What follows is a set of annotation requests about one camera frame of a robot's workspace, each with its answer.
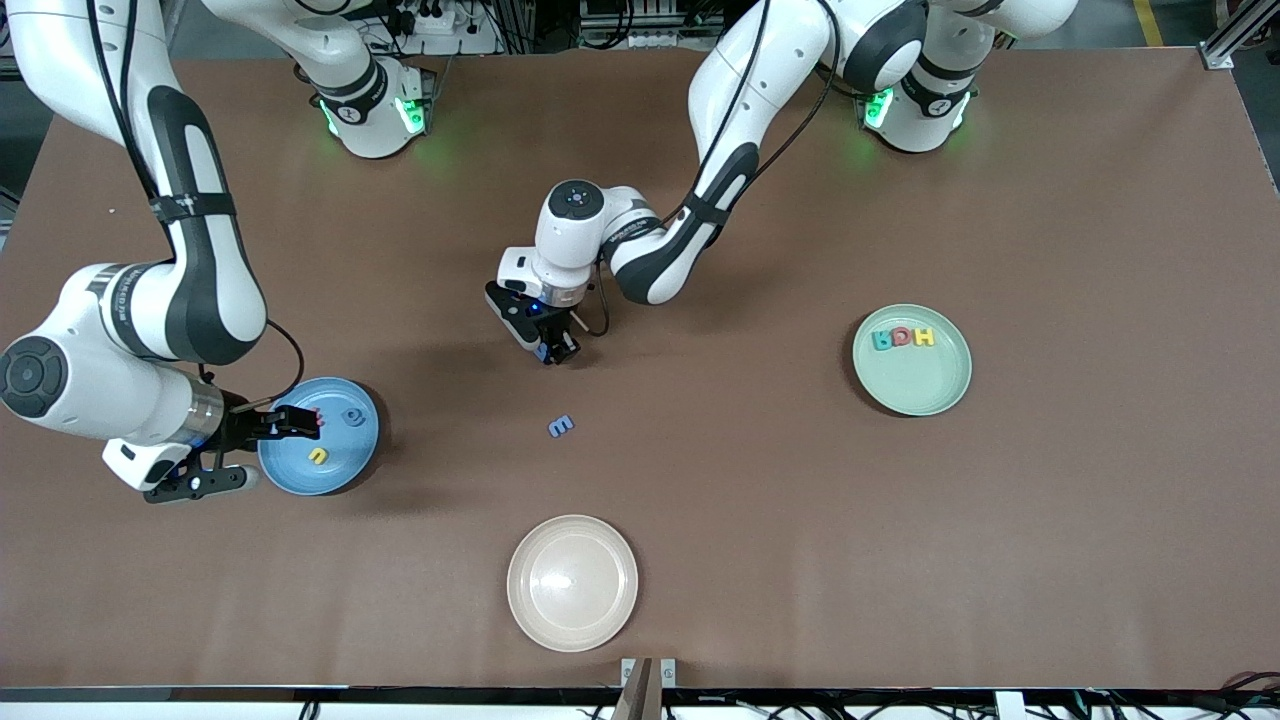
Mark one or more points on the aluminium frame post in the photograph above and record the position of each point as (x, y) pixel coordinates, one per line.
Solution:
(1225, 48)

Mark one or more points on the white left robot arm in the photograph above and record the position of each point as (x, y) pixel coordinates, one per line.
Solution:
(740, 80)

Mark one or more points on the beige plate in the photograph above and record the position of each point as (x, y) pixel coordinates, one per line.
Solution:
(572, 585)

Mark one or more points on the green plate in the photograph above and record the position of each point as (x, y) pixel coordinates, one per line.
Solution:
(910, 385)

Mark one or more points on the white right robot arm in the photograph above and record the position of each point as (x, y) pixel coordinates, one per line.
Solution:
(190, 280)

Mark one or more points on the blue plate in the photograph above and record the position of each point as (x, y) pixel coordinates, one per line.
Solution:
(340, 470)

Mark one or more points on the metal table edge bracket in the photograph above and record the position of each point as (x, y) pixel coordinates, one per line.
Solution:
(640, 690)

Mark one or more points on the white power strip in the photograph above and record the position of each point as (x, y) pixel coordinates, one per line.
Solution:
(440, 22)

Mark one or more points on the blue foam letter a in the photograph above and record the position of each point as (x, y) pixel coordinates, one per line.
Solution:
(352, 417)

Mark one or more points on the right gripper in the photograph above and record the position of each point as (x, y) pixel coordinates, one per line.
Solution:
(240, 424)

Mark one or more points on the blue foam letter m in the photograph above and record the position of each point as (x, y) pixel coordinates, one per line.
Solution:
(561, 426)

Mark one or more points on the teal foam letter g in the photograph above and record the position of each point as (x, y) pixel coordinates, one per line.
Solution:
(882, 340)

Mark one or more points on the grey equipment rack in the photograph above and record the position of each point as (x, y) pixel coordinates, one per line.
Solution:
(650, 25)

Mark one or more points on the yellow foam letter H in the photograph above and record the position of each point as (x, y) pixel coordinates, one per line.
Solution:
(924, 337)

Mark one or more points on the brown table cover sheet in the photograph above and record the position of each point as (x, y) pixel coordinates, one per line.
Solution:
(1050, 500)

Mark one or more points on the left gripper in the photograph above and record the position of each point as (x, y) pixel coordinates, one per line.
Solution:
(560, 343)

